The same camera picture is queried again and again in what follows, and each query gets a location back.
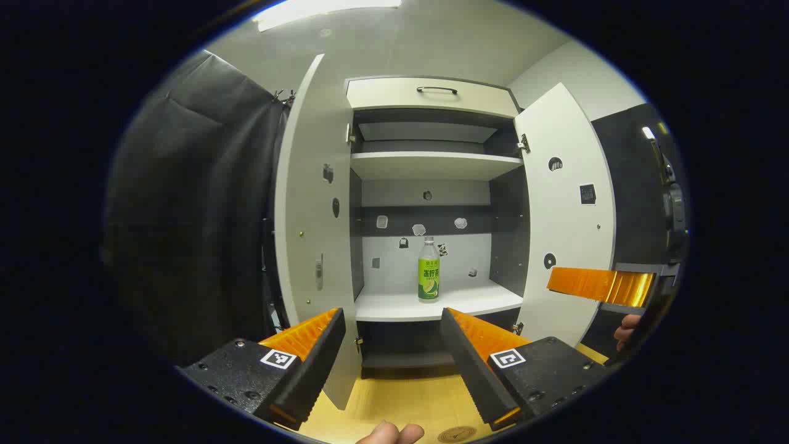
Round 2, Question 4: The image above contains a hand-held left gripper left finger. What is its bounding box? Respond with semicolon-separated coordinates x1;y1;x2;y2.
176;307;347;431

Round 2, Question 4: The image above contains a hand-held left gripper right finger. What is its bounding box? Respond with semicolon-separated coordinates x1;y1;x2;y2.
439;307;611;431

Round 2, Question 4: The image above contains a white cabinet door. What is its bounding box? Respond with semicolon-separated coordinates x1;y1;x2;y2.
274;54;364;411
513;82;617;347

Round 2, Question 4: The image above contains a round brown coaster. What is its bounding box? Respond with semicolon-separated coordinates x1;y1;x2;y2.
438;425;478;443

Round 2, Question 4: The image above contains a green label clear bottle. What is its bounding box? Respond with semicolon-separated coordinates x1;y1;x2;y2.
418;236;441;303

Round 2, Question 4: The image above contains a white cabinet shelf board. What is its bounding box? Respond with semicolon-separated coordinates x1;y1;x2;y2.
354;281;525;323
350;151;525;181

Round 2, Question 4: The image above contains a white and grey cabinet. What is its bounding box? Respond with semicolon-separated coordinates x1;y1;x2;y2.
345;75;531;378

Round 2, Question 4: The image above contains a cream cabinet drawer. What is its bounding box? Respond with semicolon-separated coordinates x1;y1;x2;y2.
346;77;520;119

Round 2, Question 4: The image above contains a ceiling light panel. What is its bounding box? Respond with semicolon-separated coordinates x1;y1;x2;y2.
251;0;403;33

